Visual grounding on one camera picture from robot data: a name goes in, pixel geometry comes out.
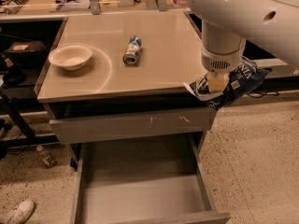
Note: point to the white bowl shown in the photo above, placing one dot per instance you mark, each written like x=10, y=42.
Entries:
x=71, y=57

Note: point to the grey top drawer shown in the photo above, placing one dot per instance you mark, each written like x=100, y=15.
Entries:
x=133, y=125

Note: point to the blue white soda can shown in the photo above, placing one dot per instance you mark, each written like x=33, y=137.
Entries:
x=131, y=55

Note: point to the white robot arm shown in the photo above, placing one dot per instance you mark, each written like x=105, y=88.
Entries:
x=272, y=25

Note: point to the grey drawer cabinet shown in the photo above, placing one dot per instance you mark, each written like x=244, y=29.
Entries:
x=105, y=85

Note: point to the white shoe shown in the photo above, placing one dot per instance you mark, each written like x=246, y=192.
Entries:
x=20, y=214

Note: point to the black device on left shelf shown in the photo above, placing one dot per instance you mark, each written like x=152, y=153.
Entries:
x=21, y=56

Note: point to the blue chip bag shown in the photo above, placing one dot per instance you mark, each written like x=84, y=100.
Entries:
x=243, y=80

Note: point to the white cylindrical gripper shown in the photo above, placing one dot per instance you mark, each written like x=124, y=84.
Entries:
x=221, y=61

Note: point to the open middle drawer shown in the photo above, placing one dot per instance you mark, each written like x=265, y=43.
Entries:
x=150, y=180

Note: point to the plastic bottle on floor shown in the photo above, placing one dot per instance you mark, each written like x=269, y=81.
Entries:
x=46, y=156

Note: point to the black stand left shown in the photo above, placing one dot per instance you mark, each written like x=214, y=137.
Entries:
x=30, y=137

